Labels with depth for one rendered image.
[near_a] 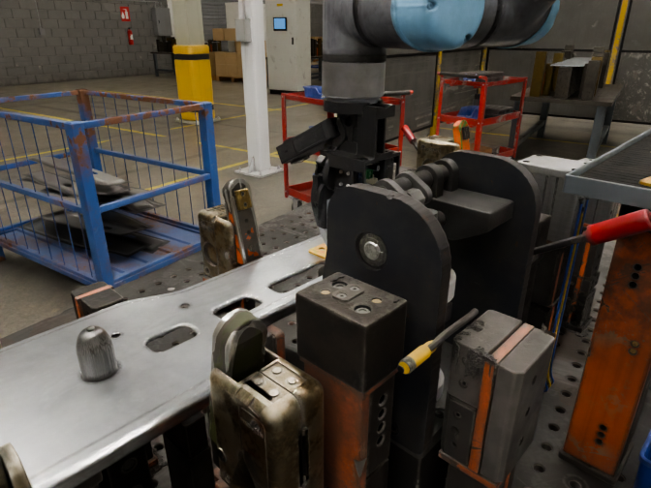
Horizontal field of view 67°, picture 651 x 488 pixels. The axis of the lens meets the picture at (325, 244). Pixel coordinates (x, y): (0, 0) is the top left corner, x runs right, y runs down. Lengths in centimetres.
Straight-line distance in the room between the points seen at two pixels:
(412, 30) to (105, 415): 43
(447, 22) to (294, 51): 1055
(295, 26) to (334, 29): 1042
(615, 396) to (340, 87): 55
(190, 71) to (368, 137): 728
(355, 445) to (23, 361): 34
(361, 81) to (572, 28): 753
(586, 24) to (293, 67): 571
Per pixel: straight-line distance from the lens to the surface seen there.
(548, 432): 93
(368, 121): 59
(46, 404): 51
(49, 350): 59
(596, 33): 802
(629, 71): 798
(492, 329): 43
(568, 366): 109
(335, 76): 59
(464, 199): 47
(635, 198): 55
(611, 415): 82
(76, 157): 238
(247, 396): 36
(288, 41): 1112
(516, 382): 40
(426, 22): 48
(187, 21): 787
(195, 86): 784
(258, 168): 493
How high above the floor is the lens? 130
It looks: 23 degrees down
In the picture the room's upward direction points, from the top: straight up
